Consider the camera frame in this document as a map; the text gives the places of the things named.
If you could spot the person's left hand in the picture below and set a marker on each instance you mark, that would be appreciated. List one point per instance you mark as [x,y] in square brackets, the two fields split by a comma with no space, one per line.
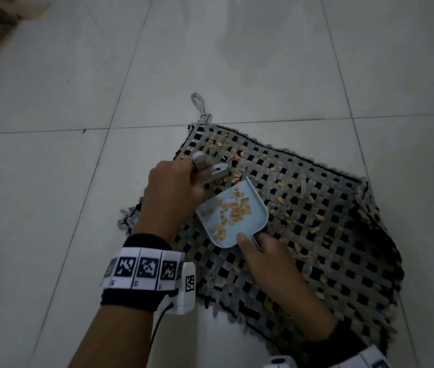
[167,195]

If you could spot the person's right hand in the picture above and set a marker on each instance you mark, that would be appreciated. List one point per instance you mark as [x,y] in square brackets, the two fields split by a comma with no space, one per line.
[282,279]

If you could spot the person's left fingers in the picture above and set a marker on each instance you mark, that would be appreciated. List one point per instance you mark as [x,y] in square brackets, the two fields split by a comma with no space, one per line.
[201,176]

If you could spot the person's right thumb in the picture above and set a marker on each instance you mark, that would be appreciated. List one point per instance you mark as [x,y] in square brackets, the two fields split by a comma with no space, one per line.
[248,249]

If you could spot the light blue hand brush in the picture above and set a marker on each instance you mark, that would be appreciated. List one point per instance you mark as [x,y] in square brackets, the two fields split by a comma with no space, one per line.
[219,171]

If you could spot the light blue dustpan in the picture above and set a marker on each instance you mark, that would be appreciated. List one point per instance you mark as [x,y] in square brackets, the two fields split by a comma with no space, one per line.
[240,222]

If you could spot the person's left forearm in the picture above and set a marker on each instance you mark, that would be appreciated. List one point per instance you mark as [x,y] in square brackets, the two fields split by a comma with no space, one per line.
[113,337]

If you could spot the pile of scraps in dustpan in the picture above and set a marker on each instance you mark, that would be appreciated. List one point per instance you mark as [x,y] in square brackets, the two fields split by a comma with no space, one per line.
[232,214]

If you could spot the orange scraps scattered on mat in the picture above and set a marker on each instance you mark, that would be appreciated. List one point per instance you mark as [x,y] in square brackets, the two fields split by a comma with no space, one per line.
[278,168]

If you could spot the grey and black woven mat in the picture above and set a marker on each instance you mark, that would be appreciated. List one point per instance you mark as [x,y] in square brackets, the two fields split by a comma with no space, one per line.
[328,241]

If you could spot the black left wristband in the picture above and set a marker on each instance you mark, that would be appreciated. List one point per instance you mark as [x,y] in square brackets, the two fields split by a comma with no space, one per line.
[144,241]

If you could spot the black wristband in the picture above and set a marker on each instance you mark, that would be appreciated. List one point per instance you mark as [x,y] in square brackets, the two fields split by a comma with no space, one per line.
[144,241]
[339,344]

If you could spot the white left marker band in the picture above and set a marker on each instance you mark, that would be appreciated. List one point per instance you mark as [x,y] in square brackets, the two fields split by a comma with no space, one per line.
[146,269]

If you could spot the white marker band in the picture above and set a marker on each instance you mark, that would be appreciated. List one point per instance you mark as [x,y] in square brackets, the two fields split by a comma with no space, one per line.
[146,269]
[374,358]

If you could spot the black right wristband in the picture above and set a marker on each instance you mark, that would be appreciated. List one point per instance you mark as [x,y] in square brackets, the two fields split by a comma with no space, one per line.
[339,344]

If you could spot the white right marker band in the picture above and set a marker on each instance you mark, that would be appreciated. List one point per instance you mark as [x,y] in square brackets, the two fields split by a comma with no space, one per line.
[374,358]

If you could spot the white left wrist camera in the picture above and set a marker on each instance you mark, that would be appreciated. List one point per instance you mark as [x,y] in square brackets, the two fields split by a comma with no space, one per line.
[180,298]

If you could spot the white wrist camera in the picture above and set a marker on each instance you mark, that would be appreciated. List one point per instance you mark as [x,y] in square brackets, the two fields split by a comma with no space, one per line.
[180,298]
[282,362]

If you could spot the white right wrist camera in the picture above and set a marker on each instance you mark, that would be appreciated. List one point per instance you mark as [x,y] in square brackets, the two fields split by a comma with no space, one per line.
[282,362]

